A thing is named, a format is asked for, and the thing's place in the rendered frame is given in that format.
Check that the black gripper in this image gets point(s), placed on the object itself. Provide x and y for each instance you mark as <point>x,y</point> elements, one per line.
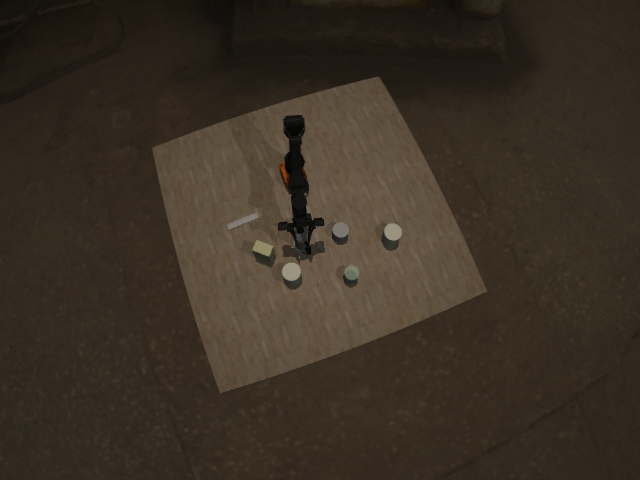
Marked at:
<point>290,226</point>

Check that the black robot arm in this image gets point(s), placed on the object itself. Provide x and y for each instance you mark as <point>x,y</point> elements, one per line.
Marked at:
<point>293,126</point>

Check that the french press with plunger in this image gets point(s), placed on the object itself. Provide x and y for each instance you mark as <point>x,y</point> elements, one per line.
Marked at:
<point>302,240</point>

